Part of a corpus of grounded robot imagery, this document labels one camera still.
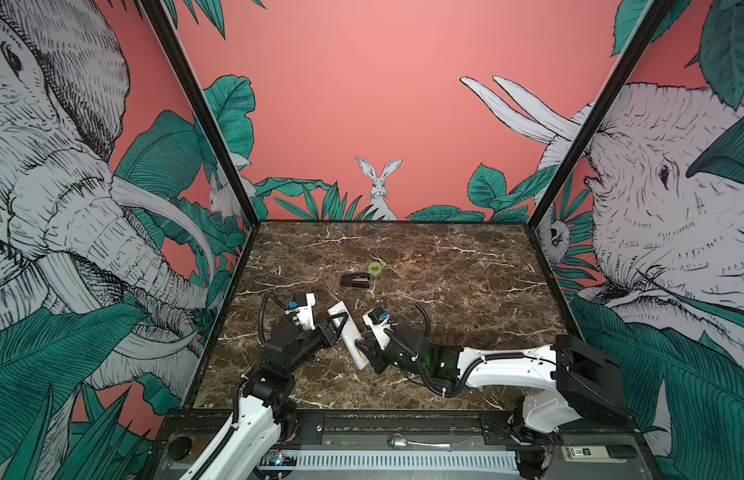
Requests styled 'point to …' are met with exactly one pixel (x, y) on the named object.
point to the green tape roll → (375, 268)
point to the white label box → (607, 453)
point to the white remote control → (350, 334)
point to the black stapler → (355, 279)
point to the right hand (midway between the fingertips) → (354, 343)
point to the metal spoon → (398, 441)
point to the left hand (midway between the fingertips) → (347, 313)
